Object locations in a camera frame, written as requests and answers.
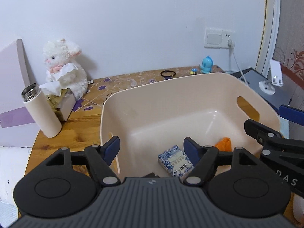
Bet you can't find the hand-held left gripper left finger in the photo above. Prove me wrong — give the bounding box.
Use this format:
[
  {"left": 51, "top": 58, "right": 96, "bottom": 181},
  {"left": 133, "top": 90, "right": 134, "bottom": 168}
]
[{"left": 45, "top": 136, "right": 121, "bottom": 187}]

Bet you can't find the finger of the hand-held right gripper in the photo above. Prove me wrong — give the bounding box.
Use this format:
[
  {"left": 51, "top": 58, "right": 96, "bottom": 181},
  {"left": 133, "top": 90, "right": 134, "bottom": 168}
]
[
  {"left": 279, "top": 104, "right": 304, "bottom": 125},
  {"left": 244, "top": 119, "right": 304, "bottom": 157}
]

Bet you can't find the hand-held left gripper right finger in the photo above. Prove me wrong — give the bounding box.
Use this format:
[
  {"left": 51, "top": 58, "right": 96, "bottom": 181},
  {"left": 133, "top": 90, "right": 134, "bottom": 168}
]
[{"left": 183, "top": 137, "right": 261, "bottom": 187}]

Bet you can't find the cream plastic basket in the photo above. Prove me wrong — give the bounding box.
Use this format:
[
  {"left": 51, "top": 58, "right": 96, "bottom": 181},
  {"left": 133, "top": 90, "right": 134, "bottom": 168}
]
[{"left": 100, "top": 72, "right": 285, "bottom": 179}]

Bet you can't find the blue patterned card box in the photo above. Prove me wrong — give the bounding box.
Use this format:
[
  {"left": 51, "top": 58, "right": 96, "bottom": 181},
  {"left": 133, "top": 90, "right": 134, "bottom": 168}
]
[{"left": 158, "top": 145, "right": 194, "bottom": 178}]

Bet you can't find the dark grey flat box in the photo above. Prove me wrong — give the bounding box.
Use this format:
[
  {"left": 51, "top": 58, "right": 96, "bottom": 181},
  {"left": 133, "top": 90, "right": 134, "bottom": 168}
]
[{"left": 230, "top": 67, "right": 292, "bottom": 111}]

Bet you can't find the orange soft object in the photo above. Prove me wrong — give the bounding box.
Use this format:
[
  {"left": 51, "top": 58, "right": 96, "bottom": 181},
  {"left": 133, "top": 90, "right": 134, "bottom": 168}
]
[{"left": 215, "top": 136, "right": 232, "bottom": 153}]

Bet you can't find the white round object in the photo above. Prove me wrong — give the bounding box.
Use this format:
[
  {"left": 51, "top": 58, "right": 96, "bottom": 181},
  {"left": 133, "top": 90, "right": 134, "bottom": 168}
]
[{"left": 292, "top": 193, "right": 304, "bottom": 226}]

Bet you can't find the small black object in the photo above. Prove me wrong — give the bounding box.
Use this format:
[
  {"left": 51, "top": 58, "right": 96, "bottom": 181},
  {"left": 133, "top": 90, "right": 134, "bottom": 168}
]
[{"left": 142, "top": 171, "right": 160, "bottom": 179}]

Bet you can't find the white phone stand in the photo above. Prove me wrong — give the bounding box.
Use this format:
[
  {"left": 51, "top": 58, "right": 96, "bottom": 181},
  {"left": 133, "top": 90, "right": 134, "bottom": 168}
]
[{"left": 259, "top": 59, "right": 284, "bottom": 94}]

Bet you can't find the tissue box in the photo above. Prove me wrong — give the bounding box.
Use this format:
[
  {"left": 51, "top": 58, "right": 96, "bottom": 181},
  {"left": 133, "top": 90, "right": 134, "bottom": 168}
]
[{"left": 46, "top": 87, "right": 77, "bottom": 122}]

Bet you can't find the floral brown table cloth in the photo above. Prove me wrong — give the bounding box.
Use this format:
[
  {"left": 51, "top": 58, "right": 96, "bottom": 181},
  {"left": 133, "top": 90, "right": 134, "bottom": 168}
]
[{"left": 71, "top": 64, "right": 225, "bottom": 113}]

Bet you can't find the white thermos bottle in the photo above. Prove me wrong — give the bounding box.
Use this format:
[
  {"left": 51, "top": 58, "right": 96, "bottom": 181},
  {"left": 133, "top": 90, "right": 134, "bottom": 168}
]
[{"left": 21, "top": 83, "right": 63, "bottom": 139}]

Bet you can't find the blue bird figurine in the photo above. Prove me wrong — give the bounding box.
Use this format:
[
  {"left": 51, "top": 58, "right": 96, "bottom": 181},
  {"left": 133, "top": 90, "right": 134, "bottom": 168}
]
[{"left": 199, "top": 55, "right": 213, "bottom": 74}]

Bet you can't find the white plush toy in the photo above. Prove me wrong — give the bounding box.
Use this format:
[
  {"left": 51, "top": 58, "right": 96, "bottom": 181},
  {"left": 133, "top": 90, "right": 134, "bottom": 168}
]
[{"left": 42, "top": 38, "right": 88, "bottom": 99}]

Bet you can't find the white tissue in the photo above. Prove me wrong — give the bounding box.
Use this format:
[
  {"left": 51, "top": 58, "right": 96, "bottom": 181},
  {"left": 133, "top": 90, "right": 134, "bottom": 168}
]
[{"left": 39, "top": 63, "right": 79, "bottom": 97}]

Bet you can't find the white and purple box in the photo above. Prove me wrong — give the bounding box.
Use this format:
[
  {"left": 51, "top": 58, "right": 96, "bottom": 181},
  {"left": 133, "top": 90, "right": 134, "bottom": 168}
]
[{"left": 0, "top": 37, "right": 44, "bottom": 148}]

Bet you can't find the white door frame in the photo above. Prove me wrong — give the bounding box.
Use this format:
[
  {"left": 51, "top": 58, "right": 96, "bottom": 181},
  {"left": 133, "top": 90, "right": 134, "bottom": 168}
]
[{"left": 255, "top": 0, "right": 282, "bottom": 77}]

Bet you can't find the white plug with cable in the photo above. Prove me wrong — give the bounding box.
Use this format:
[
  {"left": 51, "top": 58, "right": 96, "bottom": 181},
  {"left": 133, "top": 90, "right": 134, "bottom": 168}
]
[{"left": 227, "top": 39, "right": 250, "bottom": 86}]

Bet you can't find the white wall switch socket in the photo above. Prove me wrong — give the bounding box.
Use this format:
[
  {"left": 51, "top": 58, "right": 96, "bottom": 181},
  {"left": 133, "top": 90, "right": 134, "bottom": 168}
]
[{"left": 204, "top": 28, "right": 236, "bottom": 50}]

